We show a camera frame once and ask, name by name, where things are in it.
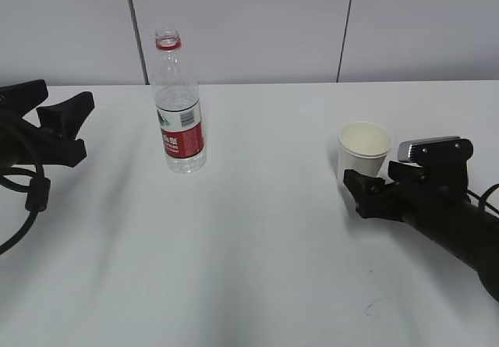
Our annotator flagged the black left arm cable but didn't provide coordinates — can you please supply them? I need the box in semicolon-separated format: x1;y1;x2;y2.
0;161;52;256

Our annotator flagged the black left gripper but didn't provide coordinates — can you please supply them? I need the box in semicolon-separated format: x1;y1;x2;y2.
0;80;95;168

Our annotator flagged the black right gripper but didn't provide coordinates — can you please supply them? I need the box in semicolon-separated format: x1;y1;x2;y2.
343;139;473;221

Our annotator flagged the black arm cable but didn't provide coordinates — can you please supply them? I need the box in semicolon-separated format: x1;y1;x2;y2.
0;161;52;256
465;183;499;218

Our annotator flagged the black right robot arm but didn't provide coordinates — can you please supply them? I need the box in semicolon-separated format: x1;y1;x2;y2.
343;136;498;299

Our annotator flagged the white paper cup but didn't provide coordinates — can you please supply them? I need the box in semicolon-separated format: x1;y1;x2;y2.
337;122;392;185

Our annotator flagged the clear water bottle red label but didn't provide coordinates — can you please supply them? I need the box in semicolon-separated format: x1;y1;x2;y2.
150;28;206;174

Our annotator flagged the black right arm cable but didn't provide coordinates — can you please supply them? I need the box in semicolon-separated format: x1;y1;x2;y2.
465;183;499;218

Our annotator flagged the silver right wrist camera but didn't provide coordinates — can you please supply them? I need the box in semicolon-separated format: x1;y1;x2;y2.
397;136;459;163

